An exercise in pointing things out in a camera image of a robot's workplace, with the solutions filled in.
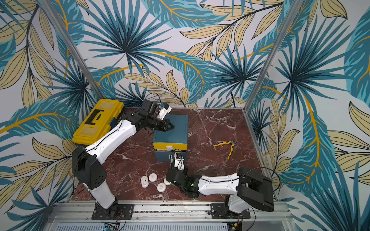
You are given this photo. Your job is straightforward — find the yellow black toolbox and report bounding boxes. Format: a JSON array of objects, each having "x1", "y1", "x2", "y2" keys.
[{"x1": 72, "y1": 99, "x2": 124, "y2": 145}]

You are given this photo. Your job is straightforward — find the white round case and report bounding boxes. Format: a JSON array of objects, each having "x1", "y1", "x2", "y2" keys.
[
  {"x1": 148, "y1": 173, "x2": 158, "y2": 182},
  {"x1": 164, "y1": 179, "x2": 171, "y2": 186},
  {"x1": 157, "y1": 183, "x2": 166, "y2": 192}
]

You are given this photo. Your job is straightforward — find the left aluminium frame post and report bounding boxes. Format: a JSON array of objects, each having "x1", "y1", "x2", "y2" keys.
[{"x1": 39, "y1": 0, "x2": 105, "y2": 100}]

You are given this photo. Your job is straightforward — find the right aluminium frame post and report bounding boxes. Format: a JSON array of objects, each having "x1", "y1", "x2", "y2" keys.
[{"x1": 243, "y1": 0, "x2": 303, "y2": 114}]

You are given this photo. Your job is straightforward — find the white oval earphone case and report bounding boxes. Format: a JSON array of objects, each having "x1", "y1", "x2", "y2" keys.
[{"x1": 140, "y1": 176, "x2": 149, "y2": 188}]

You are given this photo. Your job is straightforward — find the yellow top drawer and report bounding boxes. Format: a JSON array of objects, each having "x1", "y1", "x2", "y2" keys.
[{"x1": 153, "y1": 142, "x2": 188, "y2": 151}]

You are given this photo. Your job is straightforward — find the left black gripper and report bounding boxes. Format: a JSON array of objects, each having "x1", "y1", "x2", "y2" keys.
[{"x1": 147, "y1": 115, "x2": 175, "y2": 132}]

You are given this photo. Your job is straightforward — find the teal drawer cabinet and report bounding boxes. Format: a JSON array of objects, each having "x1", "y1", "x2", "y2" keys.
[{"x1": 152, "y1": 115, "x2": 188, "y2": 162}]

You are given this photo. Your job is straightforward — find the aluminium frame post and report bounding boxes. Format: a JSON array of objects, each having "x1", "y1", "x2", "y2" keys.
[
  {"x1": 39, "y1": 0, "x2": 105, "y2": 100},
  {"x1": 243, "y1": 0, "x2": 303, "y2": 114}
]

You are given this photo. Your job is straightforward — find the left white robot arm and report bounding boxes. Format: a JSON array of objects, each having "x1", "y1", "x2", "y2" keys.
[{"x1": 72, "y1": 113, "x2": 174, "y2": 210}]

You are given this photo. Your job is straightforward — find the yellow handled pliers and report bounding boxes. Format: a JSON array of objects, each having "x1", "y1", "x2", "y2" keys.
[{"x1": 214, "y1": 140, "x2": 238, "y2": 161}]

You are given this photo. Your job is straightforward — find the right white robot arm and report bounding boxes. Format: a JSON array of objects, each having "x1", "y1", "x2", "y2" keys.
[{"x1": 166, "y1": 167, "x2": 275, "y2": 214}]

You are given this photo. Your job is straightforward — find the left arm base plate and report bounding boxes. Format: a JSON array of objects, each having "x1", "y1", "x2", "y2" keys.
[{"x1": 92, "y1": 203, "x2": 134, "y2": 220}]

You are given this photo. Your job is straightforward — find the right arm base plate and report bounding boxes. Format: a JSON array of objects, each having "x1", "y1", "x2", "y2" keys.
[{"x1": 208, "y1": 203, "x2": 251, "y2": 220}]

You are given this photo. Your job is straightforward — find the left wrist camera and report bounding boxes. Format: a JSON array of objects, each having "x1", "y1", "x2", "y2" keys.
[{"x1": 139, "y1": 100, "x2": 172, "y2": 120}]

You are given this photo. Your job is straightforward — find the aluminium front rail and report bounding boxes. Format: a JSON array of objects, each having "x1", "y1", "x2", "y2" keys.
[{"x1": 44, "y1": 201, "x2": 297, "y2": 231}]

